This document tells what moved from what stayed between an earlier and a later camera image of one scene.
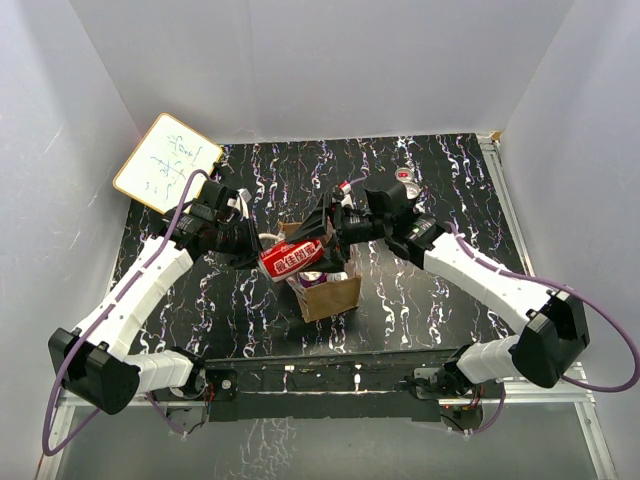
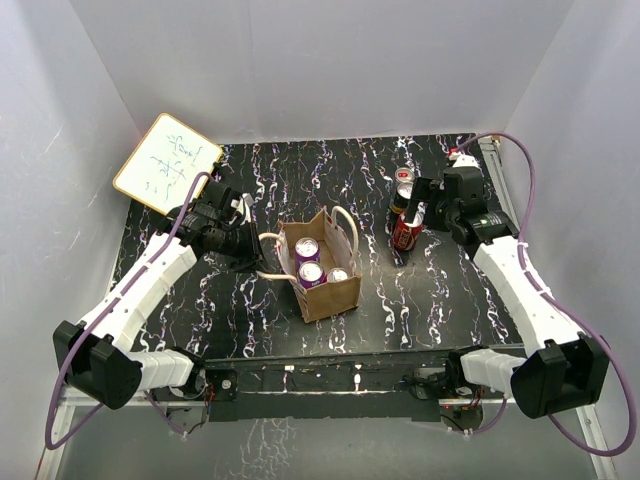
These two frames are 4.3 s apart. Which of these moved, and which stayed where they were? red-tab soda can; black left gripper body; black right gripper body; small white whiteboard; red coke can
Moved: red coke can; black right gripper body
Stayed: small white whiteboard; red-tab soda can; black left gripper body
